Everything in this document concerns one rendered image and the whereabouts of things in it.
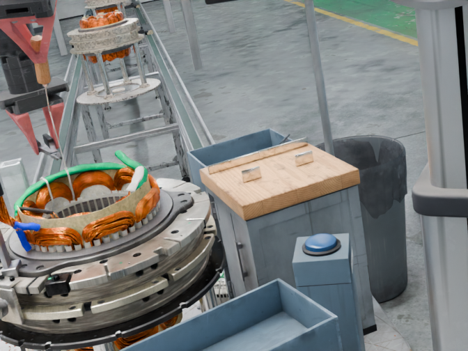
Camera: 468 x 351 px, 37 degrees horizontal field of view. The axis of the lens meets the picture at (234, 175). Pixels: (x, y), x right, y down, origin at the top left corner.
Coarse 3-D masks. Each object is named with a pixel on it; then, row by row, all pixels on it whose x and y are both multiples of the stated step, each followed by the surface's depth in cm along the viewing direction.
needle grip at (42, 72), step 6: (36, 36) 83; (36, 42) 83; (36, 48) 83; (36, 66) 85; (42, 66) 85; (48, 66) 86; (36, 72) 85; (42, 72) 85; (48, 72) 86; (42, 78) 86; (48, 78) 86
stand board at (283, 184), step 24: (240, 168) 113; (264, 168) 111; (288, 168) 109; (312, 168) 107; (336, 168) 105; (216, 192) 109; (240, 192) 103; (264, 192) 101; (288, 192) 100; (312, 192) 101; (240, 216) 100
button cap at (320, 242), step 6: (318, 234) 90; (324, 234) 90; (330, 234) 90; (306, 240) 89; (312, 240) 89; (318, 240) 88; (324, 240) 88; (330, 240) 88; (306, 246) 88; (312, 246) 87; (318, 246) 87; (324, 246) 87; (330, 246) 87
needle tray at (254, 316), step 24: (264, 288) 76; (288, 288) 75; (216, 312) 74; (240, 312) 75; (264, 312) 77; (288, 312) 77; (312, 312) 72; (168, 336) 71; (192, 336) 73; (216, 336) 74; (240, 336) 75; (264, 336) 74; (288, 336) 73; (312, 336) 67; (336, 336) 69
